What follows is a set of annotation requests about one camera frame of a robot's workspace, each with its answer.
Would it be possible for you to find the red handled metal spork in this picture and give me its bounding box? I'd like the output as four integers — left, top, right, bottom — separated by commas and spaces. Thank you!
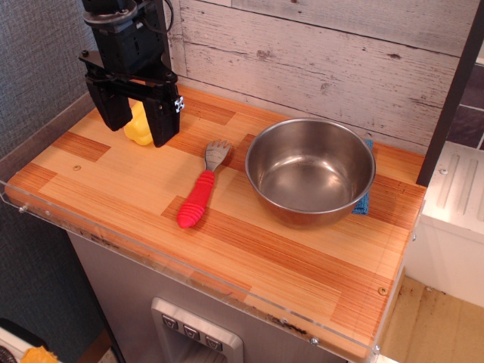
176, 140, 231, 228

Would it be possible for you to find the blue cloth under pot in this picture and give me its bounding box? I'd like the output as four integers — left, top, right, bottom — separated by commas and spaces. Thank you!
351, 138, 375, 216

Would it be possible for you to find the clear acrylic left guard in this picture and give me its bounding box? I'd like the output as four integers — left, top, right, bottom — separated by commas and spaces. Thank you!
1, 93, 95, 182

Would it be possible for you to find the grey toy fridge cabinet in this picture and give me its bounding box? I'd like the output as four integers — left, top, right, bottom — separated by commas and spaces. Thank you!
68, 233, 342, 362

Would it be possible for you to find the yellow object bottom left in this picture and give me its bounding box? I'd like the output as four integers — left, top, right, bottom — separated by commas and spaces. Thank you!
20, 346, 60, 363

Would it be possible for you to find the silver dispenser button panel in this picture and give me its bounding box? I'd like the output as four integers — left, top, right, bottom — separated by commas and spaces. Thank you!
150, 297, 244, 362

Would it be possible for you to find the yellow toy capsicum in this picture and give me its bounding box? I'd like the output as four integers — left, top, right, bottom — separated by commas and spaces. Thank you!
123, 102, 153, 146

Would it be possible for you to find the clear acrylic guard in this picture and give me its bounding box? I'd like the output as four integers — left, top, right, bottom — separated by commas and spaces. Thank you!
3, 176, 386, 362
1, 93, 95, 182

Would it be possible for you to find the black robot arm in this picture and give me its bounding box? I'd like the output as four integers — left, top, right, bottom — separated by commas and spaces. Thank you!
79, 0, 184, 147

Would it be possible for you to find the white toy sink unit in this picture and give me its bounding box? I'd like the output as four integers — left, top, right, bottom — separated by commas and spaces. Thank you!
404, 142, 483, 306

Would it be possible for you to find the stainless steel pot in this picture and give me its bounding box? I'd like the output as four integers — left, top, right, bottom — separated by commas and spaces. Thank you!
245, 118, 377, 228

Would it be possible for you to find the dark right frame post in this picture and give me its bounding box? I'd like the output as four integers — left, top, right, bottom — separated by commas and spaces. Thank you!
417, 1, 483, 187

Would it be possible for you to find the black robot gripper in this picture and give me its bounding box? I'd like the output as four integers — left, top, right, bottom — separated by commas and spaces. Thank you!
79, 17, 185, 147

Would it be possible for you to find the clear acrylic front guard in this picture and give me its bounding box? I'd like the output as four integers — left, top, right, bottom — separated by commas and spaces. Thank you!
3, 176, 386, 362

